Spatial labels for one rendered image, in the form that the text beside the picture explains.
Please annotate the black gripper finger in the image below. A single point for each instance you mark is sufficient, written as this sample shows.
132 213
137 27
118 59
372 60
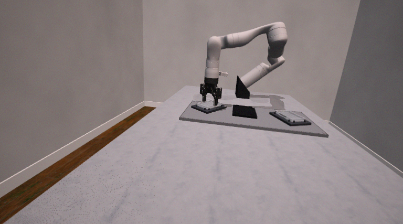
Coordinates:
216 95
203 92

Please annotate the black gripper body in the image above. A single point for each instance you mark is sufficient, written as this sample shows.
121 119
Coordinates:
211 83

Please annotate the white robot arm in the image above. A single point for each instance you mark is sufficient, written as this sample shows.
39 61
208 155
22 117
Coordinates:
277 38

